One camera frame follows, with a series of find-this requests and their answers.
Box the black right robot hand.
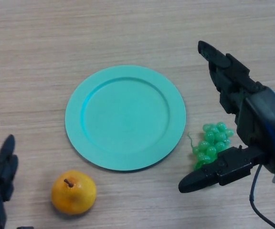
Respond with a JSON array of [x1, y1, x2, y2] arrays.
[[178, 40, 275, 194]]

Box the yellow pear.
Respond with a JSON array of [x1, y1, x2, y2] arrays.
[[51, 169, 97, 215]]

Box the green round plate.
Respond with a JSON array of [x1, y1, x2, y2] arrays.
[[64, 65, 187, 172]]

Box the green grape bunch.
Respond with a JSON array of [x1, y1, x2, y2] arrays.
[[187, 121, 235, 171]]

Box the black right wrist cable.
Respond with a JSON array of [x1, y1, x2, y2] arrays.
[[248, 164, 275, 229]]

